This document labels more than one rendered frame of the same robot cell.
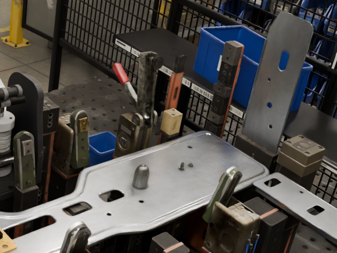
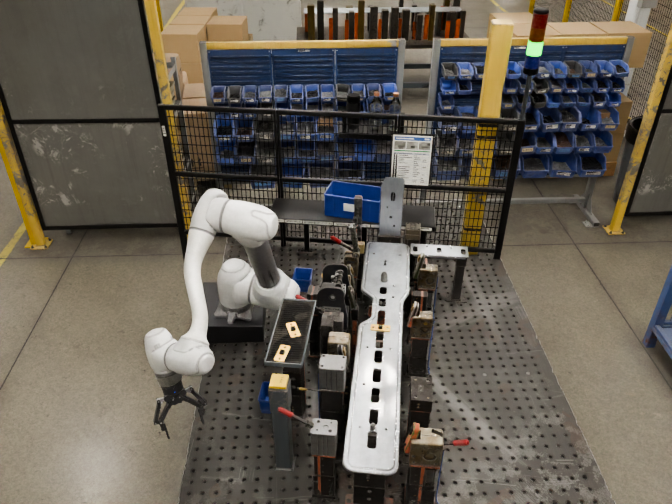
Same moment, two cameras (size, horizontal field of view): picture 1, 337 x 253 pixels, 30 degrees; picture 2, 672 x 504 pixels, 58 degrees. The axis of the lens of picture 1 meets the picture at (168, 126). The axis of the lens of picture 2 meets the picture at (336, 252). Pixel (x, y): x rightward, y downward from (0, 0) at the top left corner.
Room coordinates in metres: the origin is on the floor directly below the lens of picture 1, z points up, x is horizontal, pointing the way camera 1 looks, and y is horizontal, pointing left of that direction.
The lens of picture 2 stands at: (-0.64, 1.51, 2.72)
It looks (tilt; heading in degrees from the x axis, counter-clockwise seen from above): 34 degrees down; 326
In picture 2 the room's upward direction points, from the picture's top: straight up
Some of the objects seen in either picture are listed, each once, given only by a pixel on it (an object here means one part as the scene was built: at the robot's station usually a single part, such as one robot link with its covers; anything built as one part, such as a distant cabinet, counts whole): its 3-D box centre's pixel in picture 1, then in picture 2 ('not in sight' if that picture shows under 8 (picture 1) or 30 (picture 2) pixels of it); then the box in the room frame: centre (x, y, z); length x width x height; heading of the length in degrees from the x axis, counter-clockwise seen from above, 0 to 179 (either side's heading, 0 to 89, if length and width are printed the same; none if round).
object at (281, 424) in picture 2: not in sight; (282, 425); (0.70, 0.83, 0.92); 0.08 x 0.08 x 0.44; 49
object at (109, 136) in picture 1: (102, 154); (302, 280); (1.62, 0.18, 0.74); 0.11 x 0.10 x 0.09; 139
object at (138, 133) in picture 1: (126, 178); (351, 282); (1.32, 0.08, 0.88); 0.07 x 0.06 x 0.35; 49
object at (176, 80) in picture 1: (163, 145); not in sight; (1.39, 0.00, 0.95); 0.03 x 0.01 x 0.50; 139
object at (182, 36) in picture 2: not in sight; (213, 67); (5.91, -1.28, 0.52); 1.20 x 0.80 x 1.05; 145
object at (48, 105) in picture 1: (33, 183); not in sight; (1.17, 0.27, 0.91); 0.07 x 0.05 x 0.42; 49
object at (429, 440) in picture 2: not in sight; (423, 468); (0.29, 0.50, 0.88); 0.15 x 0.11 x 0.36; 49
